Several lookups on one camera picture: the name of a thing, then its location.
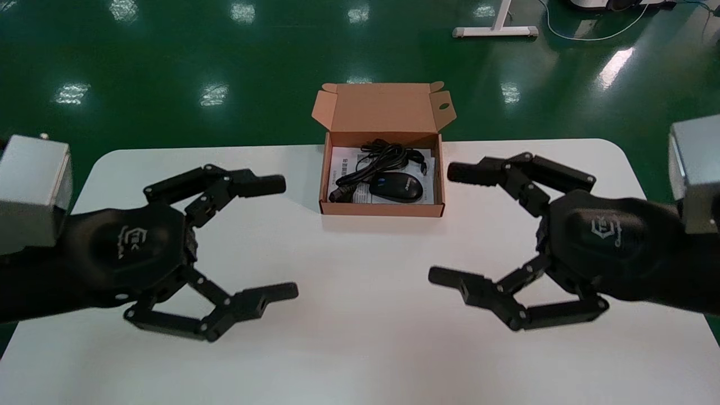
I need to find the black power cable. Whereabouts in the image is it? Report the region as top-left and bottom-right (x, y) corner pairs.
(328, 143), (411, 204)

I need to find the white printed manual sheet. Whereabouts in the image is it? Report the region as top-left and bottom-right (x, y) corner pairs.
(328, 146), (437, 204)

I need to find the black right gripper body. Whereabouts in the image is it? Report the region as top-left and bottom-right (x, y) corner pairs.
(537, 190), (720, 316)

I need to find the white floor cable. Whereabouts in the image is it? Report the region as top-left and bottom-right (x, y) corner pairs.
(537, 0), (650, 42)

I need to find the white machine base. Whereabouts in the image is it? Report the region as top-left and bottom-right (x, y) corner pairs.
(565, 0), (678, 13)

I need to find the brown cardboard storage box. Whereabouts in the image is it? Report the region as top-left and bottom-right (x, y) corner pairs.
(312, 81), (457, 218)

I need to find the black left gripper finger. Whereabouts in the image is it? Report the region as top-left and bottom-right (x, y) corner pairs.
(124, 267), (299, 343)
(143, 164), (286, 228)

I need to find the black wired computer mouse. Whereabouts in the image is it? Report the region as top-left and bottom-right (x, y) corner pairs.
(360, 139), (429, 204)

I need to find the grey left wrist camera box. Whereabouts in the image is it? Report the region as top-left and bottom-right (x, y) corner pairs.
(0, 134), (74, 257)

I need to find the white table leg base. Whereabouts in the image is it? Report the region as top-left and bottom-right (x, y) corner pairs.
(452, 0), (539, 39)

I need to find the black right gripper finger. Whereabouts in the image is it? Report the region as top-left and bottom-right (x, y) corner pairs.
(428, 254), (610, 331)
(447, 152), (597, 217)

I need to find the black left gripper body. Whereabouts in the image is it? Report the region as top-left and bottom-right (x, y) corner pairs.
(0, 202), (197, 325)

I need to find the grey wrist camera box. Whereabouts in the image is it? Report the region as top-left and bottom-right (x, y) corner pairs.
(0, 134), (74, 257)
(668, 114), (720, 234)

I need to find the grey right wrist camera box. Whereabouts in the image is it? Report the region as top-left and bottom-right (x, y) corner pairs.
(668, 114), (720, 234)

